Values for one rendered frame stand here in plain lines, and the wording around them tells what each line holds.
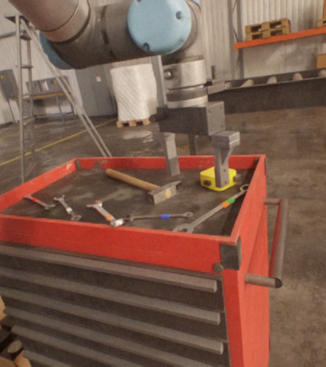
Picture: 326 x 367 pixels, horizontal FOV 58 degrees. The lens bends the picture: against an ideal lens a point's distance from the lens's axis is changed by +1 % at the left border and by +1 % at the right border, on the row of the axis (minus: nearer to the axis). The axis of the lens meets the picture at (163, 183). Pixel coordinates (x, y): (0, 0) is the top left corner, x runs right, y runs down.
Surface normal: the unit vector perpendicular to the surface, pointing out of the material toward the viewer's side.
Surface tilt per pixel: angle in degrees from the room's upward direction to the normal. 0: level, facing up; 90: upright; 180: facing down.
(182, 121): 90
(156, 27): 90
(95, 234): 90
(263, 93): 90
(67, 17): 127
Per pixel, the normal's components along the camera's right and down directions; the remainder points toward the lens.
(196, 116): -0.73, 0.36
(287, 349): -0.14, -0.92
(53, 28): 0.07, 0.98
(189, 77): 0.18, 0.35
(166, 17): -0.25, 0.40
